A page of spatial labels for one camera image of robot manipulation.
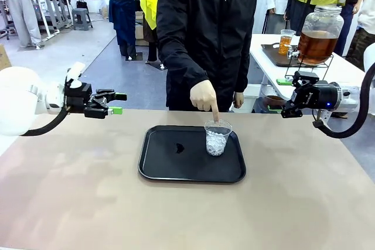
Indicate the plastic cup with orange drink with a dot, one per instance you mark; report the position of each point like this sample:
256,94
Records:
285,42

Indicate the bystander in grey trousers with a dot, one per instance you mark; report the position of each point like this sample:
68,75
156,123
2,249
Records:
20,13

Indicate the clear plastic cup with ice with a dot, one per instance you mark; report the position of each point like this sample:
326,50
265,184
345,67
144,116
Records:
216,141

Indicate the person's right hand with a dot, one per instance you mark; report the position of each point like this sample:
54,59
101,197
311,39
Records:
203,95

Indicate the person's left forearm black sleeve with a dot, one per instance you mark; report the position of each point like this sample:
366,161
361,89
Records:
241,74

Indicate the black serving tray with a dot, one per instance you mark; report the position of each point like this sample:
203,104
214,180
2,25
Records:
170,168

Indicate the white side table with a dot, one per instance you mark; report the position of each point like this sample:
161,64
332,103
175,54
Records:
345,68

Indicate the mannequin with yellow cloth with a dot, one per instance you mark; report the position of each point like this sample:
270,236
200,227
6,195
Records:
148,4

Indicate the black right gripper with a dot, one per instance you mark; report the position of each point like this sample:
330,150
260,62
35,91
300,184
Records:
320,96

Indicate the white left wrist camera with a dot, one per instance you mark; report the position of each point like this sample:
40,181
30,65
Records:
74,75

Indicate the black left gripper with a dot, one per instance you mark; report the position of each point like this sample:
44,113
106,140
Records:
76,97

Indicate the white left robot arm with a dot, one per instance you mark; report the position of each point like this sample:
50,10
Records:
17,100

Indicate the person's left hand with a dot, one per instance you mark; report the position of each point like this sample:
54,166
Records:
238,100

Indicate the cardboard box stack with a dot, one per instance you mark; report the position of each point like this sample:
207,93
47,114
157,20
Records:
139,27

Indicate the bystander in camouflage trousers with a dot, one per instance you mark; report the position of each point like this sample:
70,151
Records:
364,13

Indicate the mannequin in dark blue clothes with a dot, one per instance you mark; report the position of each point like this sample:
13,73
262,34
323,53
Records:
124,13

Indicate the white plastic box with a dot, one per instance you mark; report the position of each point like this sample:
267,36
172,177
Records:
252,95

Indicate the brown serving tray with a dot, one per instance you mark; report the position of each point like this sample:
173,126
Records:
272,55

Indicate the person's right forearm black sleeve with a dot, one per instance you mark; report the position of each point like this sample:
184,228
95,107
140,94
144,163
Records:
181,71

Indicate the person's torso black jacket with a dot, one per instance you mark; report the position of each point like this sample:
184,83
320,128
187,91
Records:
205,27

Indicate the glass drink dispenser jar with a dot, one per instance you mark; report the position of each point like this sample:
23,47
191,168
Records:
319,36

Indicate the flat brown cardboard piece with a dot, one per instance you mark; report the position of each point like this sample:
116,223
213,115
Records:
4,56

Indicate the grey plastic stool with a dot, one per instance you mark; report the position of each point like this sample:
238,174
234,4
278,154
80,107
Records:
82,18

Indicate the white frame desk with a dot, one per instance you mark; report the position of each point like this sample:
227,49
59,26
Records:
52,7

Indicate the clear bucket with brown liquid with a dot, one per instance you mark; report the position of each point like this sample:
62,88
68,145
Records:
272,97

